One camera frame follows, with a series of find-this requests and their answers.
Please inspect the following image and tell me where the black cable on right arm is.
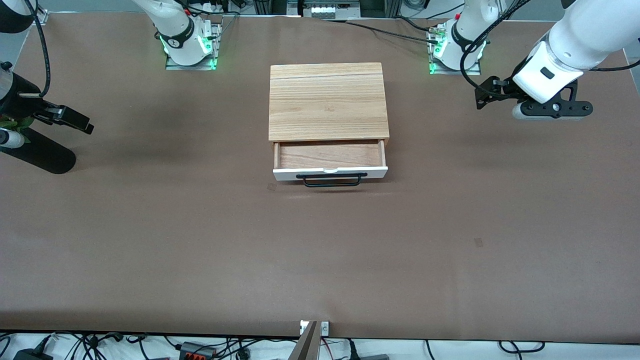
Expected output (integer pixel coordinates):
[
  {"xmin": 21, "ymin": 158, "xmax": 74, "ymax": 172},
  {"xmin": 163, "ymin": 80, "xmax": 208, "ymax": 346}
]
[{"xmin": 24, "ymin": 0, "xmax": 51, "ymax": 99}]

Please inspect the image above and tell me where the black looped floor cable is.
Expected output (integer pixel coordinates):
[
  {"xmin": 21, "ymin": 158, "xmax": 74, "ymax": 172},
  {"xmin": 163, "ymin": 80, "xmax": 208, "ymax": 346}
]
[{"xmin": 498, "ymin": 340, "xmax": 546, "ymax": 354}]

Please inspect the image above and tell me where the brown camera pole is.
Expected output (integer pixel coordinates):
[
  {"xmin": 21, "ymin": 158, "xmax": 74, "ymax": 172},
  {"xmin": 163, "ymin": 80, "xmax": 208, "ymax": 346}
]
[{"xmin": 288, "ymin": 320, "xmax": 321, "ymax": 360}]

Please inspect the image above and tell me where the black power brick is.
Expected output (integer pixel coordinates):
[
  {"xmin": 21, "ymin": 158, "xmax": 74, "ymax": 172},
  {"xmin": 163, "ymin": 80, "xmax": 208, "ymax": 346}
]
[{"xmin": 12, "ymin": 348, "xmax": 54, "ymax": 360}]

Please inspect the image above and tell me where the grey power strip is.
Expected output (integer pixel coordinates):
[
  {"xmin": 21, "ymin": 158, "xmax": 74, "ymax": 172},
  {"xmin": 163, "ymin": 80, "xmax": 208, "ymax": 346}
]
[{"xmin": 287, "ymin": 0, "xmax": 362, "ymax": 20}]

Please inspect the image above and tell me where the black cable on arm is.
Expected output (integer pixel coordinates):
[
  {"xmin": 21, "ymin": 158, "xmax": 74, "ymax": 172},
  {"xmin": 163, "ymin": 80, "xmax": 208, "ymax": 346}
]
[
  {"xmin": 24, "ymin": 0, "xmax": 51, "ymax": 99},
  {"xmin": 460, "ymin": 0, "xmax": 532, "ymax": 94}
]

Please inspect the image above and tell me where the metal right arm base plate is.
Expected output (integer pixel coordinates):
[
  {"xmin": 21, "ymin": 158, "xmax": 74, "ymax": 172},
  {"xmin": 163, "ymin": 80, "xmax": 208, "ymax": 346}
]
[{"xmin": 165, "ymin": 22, "xmax": 222, "ymax": 71}]

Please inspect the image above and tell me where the white drawer with handle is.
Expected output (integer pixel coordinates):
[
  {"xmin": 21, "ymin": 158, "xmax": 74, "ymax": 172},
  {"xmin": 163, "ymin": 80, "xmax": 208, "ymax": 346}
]
[{"xmin": 272, "ymin": 139, "xmax": 389, "ymax": 182}]

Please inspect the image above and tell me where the black cable across table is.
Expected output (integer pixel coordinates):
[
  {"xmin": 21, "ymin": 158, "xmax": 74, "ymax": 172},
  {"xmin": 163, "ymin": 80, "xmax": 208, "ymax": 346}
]
[{"xmin": 344, "ymin": 20, "xmax": 442, "ymax": 45}]

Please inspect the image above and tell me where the artificial red rose plant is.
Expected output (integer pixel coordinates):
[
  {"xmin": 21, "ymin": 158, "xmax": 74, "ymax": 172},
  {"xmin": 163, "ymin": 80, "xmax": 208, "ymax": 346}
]
[{"xmin": 0, "ymin": 116, "xmax": 31, "ymax": 132}]

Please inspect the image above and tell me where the light wooden drawer cabinet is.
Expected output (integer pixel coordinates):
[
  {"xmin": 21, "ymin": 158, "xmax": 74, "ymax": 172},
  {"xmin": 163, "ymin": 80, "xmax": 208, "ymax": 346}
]
[{"xmin": 268, "ymin": 62, "xmax": 391, "ymax": 151}]

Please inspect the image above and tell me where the black orange power adapter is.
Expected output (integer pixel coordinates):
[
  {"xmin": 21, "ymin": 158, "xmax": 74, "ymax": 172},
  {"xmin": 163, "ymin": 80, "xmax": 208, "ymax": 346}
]
[{"xmin": 179, "ymin": 341, "xmax": 217, "ymax": 360}]

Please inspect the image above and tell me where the black cylindrical vase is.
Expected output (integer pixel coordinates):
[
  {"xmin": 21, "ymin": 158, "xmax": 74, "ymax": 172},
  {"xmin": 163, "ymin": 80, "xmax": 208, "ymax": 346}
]
[{"xmin": 0, "ymin": 127, "xmax": 77, "ymax": 175}]

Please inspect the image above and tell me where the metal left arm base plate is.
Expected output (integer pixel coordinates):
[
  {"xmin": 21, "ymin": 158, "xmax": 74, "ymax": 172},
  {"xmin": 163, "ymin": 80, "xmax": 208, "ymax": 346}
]
[{"xmin": 428, "ymin": 24, "xmax": 484, "ymax": 76}]

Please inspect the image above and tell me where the silver camera mount bracket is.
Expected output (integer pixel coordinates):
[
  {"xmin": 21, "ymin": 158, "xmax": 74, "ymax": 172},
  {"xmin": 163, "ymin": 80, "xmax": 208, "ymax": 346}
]
[{"xmin": 299, "ymin": 320, "xmax": 330, "ymax": 336}]

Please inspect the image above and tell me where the black metal drawer handle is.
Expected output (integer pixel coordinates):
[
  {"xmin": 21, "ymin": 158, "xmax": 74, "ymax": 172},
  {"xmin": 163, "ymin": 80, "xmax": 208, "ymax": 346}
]
[{"xmin": 296, "ymin": 172, "xmax": 368, "ymax": 188}]

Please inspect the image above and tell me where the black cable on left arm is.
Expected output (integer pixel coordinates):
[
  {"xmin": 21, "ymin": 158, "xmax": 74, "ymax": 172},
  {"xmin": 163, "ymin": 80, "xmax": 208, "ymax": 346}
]
[{"xmin": 460, "ymin": 0, "xmax": 532, "ymax": 94}]

